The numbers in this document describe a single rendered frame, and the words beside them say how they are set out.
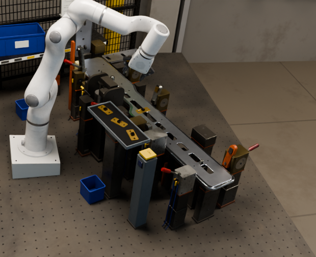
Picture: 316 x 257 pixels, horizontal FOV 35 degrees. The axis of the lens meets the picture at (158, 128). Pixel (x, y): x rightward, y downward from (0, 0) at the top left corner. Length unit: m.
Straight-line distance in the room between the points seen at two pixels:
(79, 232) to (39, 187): 0.38
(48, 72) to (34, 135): 0.40
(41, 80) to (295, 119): 3.14
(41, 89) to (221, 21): 3.32
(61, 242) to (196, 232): 0.69
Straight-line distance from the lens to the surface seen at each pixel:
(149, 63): 2.42
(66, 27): 2.43
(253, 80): 5.62
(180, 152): 2.64
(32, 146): 2.84
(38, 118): 2.73
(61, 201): 2.72
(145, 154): 2.33
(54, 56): 2.52
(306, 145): 4.83
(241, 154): 2.63
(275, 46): 6.07
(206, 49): 5.69
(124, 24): 2.34
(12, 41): 3.28
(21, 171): 2.83
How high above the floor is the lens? 2.60
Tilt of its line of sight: 35 degrees down
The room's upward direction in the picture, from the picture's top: 10 degrees clockwise
